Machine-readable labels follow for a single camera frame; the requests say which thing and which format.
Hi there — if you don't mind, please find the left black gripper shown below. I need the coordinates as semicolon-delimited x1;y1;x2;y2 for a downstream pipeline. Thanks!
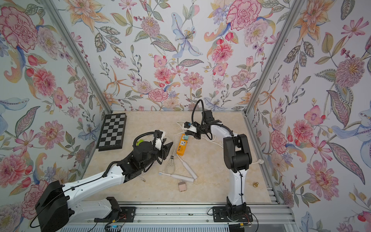
140;139;175;170

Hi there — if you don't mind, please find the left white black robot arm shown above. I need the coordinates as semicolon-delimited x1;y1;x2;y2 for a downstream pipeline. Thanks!
35;139;173;232

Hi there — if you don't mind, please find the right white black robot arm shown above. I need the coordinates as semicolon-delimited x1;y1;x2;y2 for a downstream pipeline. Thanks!
185;110;252;218

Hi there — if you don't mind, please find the lower white electric toothbrush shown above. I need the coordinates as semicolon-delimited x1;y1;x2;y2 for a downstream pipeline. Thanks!
158;172;195;183

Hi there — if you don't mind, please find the white electric toothbrush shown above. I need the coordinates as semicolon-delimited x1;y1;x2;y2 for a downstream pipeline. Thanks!
158;172;195;183
177;155;198;180

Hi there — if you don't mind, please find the upper white electric toothbrush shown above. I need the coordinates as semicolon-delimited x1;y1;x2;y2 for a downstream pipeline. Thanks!
177;155;198;180

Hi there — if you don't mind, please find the orange power strip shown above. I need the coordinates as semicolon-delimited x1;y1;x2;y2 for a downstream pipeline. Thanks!
176;134;188;156

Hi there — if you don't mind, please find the green small object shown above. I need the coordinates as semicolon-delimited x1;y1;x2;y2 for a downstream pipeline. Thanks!
136;139;144;146

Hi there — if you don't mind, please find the pink USB charger plug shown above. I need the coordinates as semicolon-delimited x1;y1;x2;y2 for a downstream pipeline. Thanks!
178;181;187;192

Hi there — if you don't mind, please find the black white checkerboard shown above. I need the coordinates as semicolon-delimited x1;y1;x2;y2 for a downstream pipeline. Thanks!
96;113;127;151

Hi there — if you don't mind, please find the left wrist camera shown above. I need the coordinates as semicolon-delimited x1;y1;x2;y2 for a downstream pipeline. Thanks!
154;130;166;150

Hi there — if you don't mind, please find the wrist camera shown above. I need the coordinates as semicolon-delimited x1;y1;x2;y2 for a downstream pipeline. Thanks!
184;122;197;133
154;130;166;150

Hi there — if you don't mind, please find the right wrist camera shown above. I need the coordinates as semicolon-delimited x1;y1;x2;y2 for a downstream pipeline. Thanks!
184;122;197;133

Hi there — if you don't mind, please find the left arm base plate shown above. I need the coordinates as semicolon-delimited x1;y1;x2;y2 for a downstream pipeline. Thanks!
94;206;136;223

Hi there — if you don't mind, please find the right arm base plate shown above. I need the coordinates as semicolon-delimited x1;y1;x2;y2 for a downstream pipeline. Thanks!
212;206;254;223

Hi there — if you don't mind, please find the aluminium mounting rail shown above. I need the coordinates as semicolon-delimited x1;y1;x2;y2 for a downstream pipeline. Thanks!
47;202;296;226

